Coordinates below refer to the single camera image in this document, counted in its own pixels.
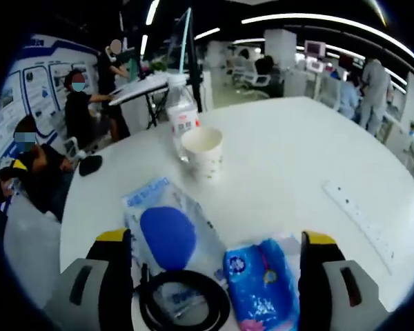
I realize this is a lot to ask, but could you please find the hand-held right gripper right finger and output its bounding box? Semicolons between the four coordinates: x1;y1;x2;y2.
297;229;395;331

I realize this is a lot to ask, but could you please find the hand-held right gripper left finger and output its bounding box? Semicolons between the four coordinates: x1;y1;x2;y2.
46;226;135;331

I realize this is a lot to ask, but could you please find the blue tissue pack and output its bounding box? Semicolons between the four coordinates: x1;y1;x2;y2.
222;236;302;331

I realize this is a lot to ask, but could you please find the wet wipes pack blue lid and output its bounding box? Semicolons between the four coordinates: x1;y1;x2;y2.
121;176;230;287

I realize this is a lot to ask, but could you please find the black cable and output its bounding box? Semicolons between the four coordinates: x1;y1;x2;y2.
134;263;233;331

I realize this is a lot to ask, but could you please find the white paper cup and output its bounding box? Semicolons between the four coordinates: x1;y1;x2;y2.
181;126;224;183

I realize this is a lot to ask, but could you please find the clear plastic water bottle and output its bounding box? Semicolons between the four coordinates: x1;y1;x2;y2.
165;74;201;163

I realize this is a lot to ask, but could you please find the white power strip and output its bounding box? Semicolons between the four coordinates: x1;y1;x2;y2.
322;179;397;276

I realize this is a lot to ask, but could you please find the black oval object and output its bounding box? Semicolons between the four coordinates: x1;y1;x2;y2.
78;154;104;178

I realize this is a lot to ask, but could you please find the white round table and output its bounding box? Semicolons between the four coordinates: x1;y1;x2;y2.
59;96;414;331

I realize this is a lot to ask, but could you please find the white side desk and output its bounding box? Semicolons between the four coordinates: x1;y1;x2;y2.
108;74;172;105

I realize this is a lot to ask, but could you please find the short ceiling light strip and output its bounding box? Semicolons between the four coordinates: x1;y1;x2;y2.
139;33;149;65

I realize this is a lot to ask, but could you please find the black monitor stand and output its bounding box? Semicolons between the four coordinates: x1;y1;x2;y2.
188;6;205;113

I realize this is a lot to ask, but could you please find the large desktop monitor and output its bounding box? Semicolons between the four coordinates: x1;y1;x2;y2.
168;6;194;75

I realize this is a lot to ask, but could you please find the white office chair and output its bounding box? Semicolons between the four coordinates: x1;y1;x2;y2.
231;57;272;89

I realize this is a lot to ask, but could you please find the small pink-screen monitor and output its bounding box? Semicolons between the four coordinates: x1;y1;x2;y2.
304;39;327;57

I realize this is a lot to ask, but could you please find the long ceiling light strip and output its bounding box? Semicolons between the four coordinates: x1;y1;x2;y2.
241;13;414;63

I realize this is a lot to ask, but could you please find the blue white wall poster board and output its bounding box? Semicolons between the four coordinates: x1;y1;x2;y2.
0;34;101;163

